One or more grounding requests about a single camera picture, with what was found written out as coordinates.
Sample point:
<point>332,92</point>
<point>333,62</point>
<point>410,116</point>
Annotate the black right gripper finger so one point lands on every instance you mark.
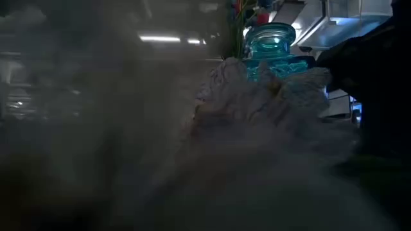
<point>343,67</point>

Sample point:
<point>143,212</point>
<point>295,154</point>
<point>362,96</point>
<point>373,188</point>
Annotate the white artificial flower bunch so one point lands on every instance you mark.
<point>257,106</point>

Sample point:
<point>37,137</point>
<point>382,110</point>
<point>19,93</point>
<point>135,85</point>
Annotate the teal glass vase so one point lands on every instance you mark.
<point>271,41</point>

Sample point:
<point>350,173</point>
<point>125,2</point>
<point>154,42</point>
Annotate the ceiling light strip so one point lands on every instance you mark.
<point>159,38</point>
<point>194,41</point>

